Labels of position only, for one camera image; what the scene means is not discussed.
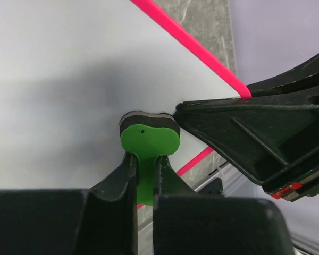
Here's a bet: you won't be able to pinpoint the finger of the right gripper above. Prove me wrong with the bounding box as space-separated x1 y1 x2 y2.
247 53 319 97
174 90 319 198

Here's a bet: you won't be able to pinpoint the pink framed whiteboard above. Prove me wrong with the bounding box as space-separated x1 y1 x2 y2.
0 1 251 190

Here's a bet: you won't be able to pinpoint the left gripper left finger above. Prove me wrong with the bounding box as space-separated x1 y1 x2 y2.
0 153 138 254

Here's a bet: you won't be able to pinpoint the green whiteboard eraser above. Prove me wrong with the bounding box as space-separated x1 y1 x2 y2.
119 110 180 206

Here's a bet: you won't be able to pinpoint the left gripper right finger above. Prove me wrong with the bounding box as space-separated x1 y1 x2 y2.
153 156 294 254

